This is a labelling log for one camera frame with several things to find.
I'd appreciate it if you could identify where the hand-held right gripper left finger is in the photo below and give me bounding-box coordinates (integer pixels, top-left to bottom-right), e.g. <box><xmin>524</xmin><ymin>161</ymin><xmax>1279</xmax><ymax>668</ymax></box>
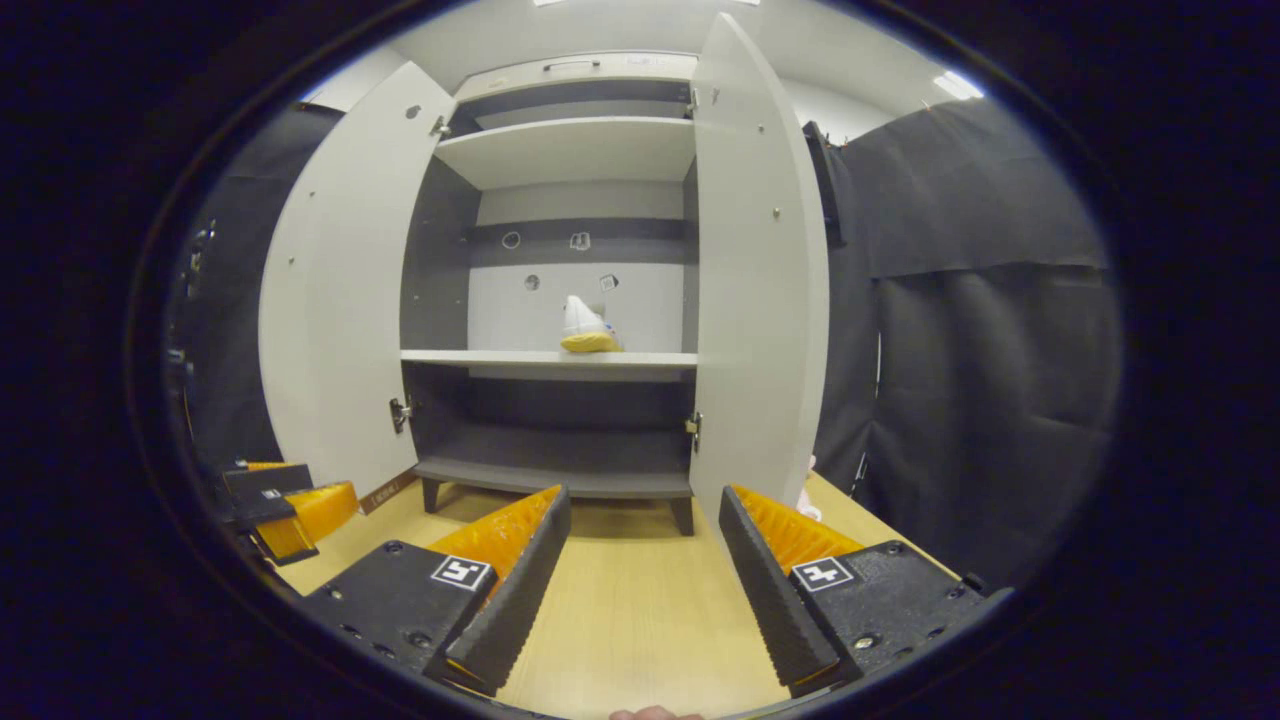
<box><xmin>300</xmin><ymin>485</ymin><xmax>572</xmax><ymax>696</ymax></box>

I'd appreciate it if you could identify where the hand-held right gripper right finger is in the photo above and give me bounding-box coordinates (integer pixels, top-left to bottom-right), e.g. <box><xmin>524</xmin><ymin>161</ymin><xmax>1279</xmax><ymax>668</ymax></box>
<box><xmin>720</xmin><ymin>485</ymin><xmax>1013</xmax><ymax>698</ymax></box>

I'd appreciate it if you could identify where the white shoe cabinet door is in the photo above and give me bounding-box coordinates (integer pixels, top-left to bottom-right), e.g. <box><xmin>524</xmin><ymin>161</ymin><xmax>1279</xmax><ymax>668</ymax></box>
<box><xmin>690</xmin><ymin>12</ymin><xmax>843</xmax><ymax>561</ymax></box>
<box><xmin>258</xmin><ymin>62</ymin><xmax>458</xmax><ymax>501</ymax></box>

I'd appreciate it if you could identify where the white shoe yellow sole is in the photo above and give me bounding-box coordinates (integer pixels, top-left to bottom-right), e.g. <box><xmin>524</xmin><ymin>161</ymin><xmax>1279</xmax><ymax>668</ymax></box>
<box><xmin>560</xmin><ymin>295</ymin><xmax>623</xmax><ymax>354</ymax></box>

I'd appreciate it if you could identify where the white grey shoe cabinet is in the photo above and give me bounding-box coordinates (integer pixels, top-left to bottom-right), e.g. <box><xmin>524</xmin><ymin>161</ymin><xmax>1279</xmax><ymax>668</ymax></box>
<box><xmin>258</xmin><ymin>12</ymin><xmax>843</xmax><ymax>561</ymax></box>

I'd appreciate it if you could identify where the brown cover book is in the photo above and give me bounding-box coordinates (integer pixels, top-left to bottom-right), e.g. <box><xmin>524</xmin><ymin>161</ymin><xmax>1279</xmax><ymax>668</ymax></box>
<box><xmin>358</xmin><ymin>470</ymin><xmax>419</xmax><ymax>516</ymax></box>

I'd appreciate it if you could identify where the black backdrop cloth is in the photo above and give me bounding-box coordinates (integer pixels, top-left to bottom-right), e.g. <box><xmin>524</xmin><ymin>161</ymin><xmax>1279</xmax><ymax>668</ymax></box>
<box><xmin>170</xmin><ymin>95</ymin><xmax>1123</xmax><ymax>591</ymax></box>

